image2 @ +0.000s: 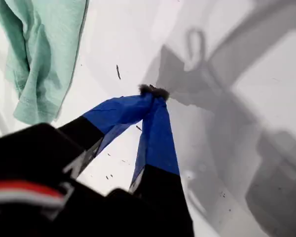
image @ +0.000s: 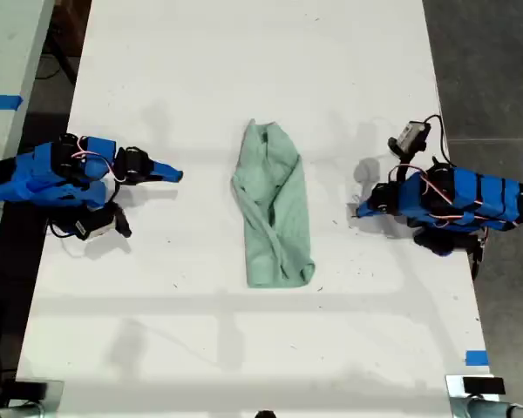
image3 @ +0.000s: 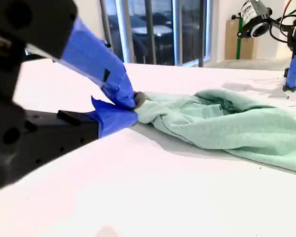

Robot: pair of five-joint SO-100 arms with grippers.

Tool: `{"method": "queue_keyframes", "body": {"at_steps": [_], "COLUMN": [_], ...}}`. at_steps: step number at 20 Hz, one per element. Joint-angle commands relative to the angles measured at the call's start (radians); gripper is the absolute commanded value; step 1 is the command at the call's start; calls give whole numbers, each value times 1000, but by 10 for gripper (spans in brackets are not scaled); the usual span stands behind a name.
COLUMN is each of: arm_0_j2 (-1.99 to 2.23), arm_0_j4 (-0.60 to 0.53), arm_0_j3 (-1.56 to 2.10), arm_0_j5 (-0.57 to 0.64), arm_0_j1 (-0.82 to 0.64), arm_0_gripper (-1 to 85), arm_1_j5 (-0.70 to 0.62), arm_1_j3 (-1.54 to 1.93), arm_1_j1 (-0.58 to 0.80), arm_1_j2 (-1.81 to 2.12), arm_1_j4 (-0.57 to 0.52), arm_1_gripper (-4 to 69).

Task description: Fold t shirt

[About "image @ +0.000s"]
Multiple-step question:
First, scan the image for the small black box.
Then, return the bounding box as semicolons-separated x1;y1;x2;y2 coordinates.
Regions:
13;380;50;400
462;376;506;395

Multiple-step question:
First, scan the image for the pale green T-shirt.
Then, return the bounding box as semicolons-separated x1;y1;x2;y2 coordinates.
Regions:
230;118;317;290

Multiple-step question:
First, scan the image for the short blue tape piece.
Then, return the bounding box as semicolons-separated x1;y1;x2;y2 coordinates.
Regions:
465;348;491;367

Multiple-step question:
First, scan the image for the white side table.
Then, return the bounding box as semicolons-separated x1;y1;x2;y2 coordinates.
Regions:
0;0;57;266

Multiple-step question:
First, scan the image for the metal table bracket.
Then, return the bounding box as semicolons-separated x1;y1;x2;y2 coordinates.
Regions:
0;378;65;418
445;374;523;418

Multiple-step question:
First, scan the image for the black camera box white label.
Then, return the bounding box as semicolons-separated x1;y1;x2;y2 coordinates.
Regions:
71;210;117;242

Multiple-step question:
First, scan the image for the black camera stalk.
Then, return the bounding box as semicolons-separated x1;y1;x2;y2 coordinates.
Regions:
110;201;133;239
388;150;420;182

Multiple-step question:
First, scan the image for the grey and black camera box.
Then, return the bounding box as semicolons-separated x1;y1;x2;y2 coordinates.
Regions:
387;121;433;154

